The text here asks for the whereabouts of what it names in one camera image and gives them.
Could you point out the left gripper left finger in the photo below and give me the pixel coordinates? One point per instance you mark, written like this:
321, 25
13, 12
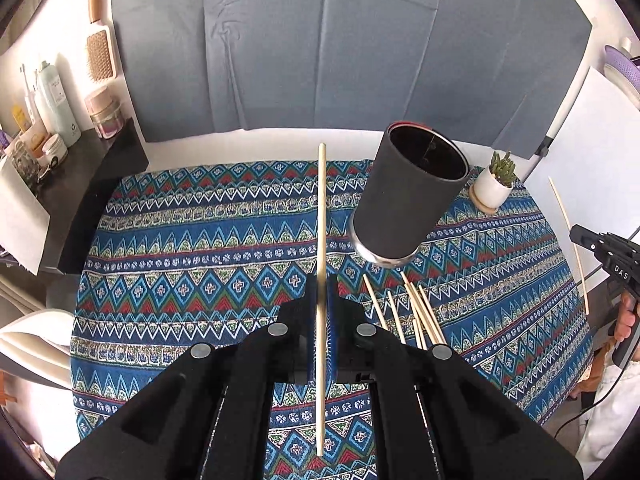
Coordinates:
299, 315

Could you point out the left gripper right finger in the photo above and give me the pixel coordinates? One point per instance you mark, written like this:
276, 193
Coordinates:
351, 339

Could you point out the wooden chopstick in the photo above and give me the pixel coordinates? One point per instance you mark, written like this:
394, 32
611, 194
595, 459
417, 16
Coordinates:
424, 314
430, 312
396, 317
418, 328
568, 225
375, 304
320, 408

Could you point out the black cylindrical utensil holder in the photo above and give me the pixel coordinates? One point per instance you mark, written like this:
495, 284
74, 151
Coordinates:
415, 176

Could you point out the person's right hand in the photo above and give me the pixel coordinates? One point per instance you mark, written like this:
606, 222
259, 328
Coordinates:
626, 317

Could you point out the white foam board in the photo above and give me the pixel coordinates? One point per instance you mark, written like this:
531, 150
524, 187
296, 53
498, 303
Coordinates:
591, 173

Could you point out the patterned blue tablecloth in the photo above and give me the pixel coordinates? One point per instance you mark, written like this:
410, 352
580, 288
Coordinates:
227, 329

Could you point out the round wooden coaster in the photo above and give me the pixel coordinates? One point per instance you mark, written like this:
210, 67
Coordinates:
479, 204

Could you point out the white pot with cactus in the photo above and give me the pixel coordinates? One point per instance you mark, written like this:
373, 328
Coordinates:
494, 184

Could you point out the black side shelf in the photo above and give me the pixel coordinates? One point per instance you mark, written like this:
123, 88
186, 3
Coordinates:
76, 194

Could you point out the pink jar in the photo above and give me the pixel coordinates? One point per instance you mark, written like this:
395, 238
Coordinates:
105, 112

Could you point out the grey-blue backdrop cloth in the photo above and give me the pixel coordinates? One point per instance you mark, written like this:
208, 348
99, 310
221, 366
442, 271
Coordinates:
486, 72

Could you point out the small white jar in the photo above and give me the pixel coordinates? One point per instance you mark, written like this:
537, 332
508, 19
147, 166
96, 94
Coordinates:
55, 150

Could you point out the white pump bottle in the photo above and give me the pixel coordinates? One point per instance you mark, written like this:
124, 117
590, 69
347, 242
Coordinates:
53, 95

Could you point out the wooden hairbrush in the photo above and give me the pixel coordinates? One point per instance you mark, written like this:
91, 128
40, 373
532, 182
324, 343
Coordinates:
99, 49

